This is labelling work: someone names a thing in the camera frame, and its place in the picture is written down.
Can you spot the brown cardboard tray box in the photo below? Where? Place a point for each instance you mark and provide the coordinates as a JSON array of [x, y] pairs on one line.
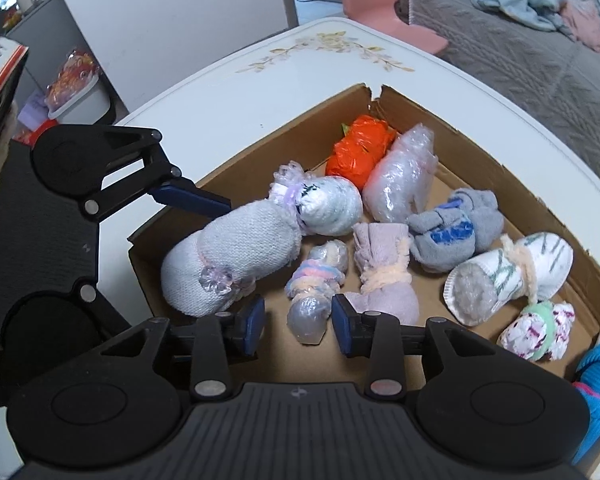
[[469, 410]]

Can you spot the grey blue sock bundle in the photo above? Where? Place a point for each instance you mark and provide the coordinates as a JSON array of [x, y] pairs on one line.
[[453, 232]]

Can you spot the pink garment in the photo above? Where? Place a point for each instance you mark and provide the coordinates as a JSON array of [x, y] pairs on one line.
[[583, 23]]

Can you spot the large white knitted bundle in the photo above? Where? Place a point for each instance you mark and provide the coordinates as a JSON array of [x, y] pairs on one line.
[[214, 267]]

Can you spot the pink plastic chair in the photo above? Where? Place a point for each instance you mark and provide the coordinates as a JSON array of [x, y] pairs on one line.
[[381, 15]]

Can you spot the lilac cloth bundle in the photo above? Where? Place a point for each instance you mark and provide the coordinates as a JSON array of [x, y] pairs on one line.
[[382, 253]]

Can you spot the small floral green-banded bundle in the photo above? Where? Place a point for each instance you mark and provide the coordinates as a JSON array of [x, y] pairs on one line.
[[540, 333]]

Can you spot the white striped sock bundle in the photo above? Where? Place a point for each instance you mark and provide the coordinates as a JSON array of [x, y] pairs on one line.
[[534, 267]]

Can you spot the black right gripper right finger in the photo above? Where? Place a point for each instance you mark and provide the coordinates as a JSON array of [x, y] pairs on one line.
[[381, 338]]

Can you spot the grey quilted sofa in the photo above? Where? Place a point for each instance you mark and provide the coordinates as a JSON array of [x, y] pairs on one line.
[[551, 77]]

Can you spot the orange plastic bundle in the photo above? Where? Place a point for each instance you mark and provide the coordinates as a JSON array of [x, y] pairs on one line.
[[365, 142]]

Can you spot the white sock ball bundle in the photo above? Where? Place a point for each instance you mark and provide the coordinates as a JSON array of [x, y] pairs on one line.
[[323, 205]]

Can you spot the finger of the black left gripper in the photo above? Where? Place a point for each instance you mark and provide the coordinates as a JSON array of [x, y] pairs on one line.
[[165, 183]]

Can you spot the clear bubble wrap bundle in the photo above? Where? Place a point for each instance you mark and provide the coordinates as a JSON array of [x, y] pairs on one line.
[[400, 183]]

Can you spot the white storage bin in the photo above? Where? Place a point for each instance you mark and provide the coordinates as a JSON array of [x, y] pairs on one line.
[[77, 95]]

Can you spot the bright blue knitted bundle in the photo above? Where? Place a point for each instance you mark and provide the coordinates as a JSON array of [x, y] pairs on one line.
[[588, 384]]

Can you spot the pastel banded bubble bundle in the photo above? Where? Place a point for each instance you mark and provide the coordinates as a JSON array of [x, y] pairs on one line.
[[310, 289]]

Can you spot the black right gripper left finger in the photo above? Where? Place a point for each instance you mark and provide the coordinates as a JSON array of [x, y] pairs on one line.
[[191, 360]]

